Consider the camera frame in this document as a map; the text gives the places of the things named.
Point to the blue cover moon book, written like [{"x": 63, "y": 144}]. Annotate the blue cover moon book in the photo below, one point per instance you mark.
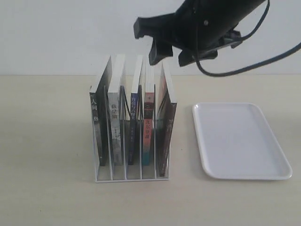
[{"x": 134, "y": 106}]

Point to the black spine book leftmost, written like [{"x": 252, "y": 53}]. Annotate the black spine book leftmost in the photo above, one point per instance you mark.
[{"x": 98, "y": 91}]

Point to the dark brown book rightmost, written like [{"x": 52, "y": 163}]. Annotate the dark brown book rightmost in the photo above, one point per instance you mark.
[{"x": 167, "y": 103}]

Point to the red teal spine book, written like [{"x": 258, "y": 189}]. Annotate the red teal spine book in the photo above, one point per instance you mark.
[{"x": 148, "y": 108}]

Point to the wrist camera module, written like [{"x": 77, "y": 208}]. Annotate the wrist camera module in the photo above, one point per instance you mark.
[{"x": 207, "y": 51}]

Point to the white wire book rack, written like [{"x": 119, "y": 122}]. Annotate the white wire book rack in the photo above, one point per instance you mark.
[{"x": 132, "y": 168}]

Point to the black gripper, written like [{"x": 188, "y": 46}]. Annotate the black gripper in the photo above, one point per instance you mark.
[{"x": 197, "y": 25}]

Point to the grey white spine book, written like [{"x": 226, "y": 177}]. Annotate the grey white spine book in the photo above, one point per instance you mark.
[{"x": 117, "y": 80}]

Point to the white plastic tray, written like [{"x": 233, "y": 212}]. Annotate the white plastic tray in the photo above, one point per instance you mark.
[{"x": 236, "y": 142}]

